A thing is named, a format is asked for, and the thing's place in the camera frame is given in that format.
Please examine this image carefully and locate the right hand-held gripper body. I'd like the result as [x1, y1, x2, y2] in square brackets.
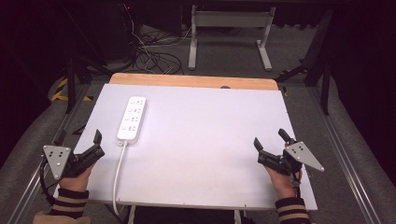
[257, 140, 326, 177]

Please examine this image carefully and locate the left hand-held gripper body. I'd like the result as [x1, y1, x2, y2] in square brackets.
[42, 144, 106, 181]

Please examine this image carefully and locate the person's left hand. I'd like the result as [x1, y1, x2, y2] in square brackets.
[58, 163, 95, 193]

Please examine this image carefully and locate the person's right hand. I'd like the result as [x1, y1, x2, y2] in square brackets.
[263, 165, 303, 201]

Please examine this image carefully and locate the white power strip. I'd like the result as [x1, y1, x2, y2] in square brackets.
[116, 95, 148, 146]

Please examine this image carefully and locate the yellow black hazard tape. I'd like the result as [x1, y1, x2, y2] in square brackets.
[50, 77, 94, 103]

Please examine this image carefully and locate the black metal stand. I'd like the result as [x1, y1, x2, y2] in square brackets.
[275, 8, 334, 117]
[63, 46, 115, 115]

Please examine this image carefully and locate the white board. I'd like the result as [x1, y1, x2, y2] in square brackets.
[53, 82, 318, 212]

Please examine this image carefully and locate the wooden table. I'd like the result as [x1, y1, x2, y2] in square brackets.
[108, 72, 279, 91]

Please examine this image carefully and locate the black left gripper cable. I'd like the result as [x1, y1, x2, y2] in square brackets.
[38, 158, 58, 205]

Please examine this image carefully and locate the aluminium floor rail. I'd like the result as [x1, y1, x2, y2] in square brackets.
[307, 87, 383, 224]
[7, 83, 94, 224]

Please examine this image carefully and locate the white power strip cable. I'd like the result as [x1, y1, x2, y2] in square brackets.
[111, 140, 129, 217]

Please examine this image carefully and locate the tangle of floor cables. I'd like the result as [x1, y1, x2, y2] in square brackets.
[132, 26, 192, 77]

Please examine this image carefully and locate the grey metal desk frame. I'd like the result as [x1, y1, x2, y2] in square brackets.
[187, 4, 277, 72]

